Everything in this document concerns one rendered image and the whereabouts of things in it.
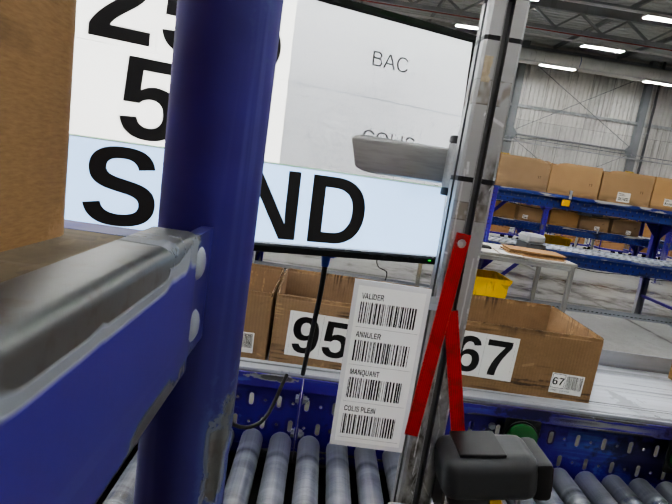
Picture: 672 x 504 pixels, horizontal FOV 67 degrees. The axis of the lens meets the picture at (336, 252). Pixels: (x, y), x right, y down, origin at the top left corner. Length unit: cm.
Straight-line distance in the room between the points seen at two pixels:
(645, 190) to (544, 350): 542
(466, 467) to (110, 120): 51
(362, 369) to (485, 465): 16
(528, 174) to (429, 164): 543
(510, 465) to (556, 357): 76
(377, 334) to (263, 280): 93
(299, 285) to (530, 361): 64
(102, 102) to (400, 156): 34
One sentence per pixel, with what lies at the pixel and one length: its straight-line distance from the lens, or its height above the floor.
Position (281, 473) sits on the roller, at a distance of 111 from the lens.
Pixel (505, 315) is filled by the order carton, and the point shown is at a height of 100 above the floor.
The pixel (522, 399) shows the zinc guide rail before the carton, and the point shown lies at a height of 89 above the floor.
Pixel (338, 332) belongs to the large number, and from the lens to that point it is 121.
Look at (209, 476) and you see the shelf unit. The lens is 17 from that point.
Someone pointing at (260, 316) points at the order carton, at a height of 99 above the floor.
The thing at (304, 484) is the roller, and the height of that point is 75.
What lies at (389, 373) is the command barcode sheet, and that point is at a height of 114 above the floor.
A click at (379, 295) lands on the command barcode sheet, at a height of 123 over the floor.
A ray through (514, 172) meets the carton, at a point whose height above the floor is 154.
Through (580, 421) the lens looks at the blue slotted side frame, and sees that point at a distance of 136.
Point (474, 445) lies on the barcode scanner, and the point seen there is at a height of 109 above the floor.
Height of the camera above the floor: 136
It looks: 10 degrees down
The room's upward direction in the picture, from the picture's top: 8 degrees clockwise
